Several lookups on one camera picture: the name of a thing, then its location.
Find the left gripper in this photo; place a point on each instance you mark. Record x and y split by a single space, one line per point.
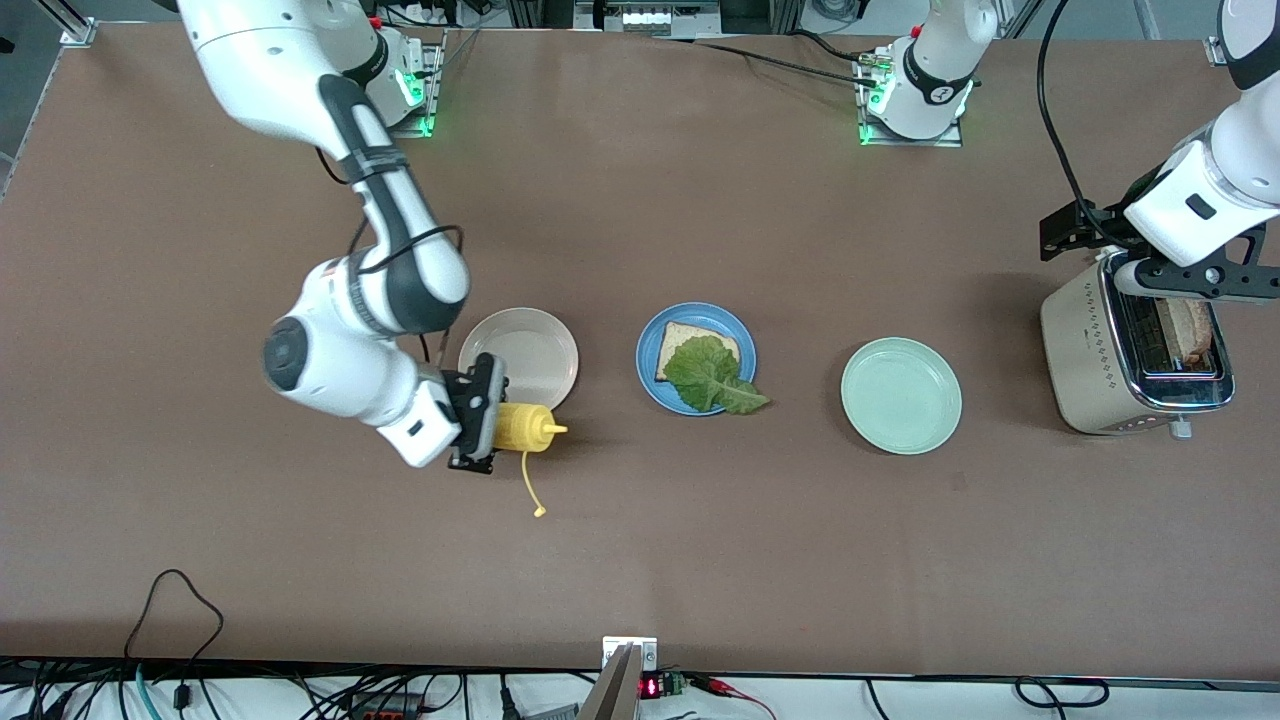
1097 227

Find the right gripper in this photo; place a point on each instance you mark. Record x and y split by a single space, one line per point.
468 392

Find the yellow squeeze bottle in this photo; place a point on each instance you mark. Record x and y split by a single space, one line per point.
525 427

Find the brown bread slice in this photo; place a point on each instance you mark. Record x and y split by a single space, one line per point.
1190 335
680 335

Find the green lettuce leaf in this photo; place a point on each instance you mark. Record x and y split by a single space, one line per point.
710 375

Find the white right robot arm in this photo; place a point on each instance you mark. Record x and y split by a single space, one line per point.
260 60

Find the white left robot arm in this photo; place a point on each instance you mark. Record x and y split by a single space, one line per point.
935 80

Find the beige round plate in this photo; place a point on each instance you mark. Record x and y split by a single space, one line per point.
535 350

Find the blue round plate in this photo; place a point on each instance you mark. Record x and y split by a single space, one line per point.
648 350

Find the pale green round plate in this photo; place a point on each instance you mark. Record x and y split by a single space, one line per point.
900 395

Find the champagne metal toaster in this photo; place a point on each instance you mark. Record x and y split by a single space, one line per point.
1090 370

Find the grey aluminium bar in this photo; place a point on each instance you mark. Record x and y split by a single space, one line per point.
612 695

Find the red digit display module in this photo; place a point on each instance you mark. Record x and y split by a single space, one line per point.
652 687

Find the red clip leads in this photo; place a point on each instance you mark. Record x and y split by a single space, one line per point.
722 686

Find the white power strip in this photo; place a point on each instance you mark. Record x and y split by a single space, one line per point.
420 12

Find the grey electronics box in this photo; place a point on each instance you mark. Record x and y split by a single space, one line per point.
650 18

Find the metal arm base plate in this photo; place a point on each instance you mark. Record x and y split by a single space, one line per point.
400 125
910 142

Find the aluminium frame corner bracket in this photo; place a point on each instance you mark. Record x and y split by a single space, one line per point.
1215 50
75 30

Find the small silver metal bracket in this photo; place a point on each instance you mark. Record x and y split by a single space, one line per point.
645 650

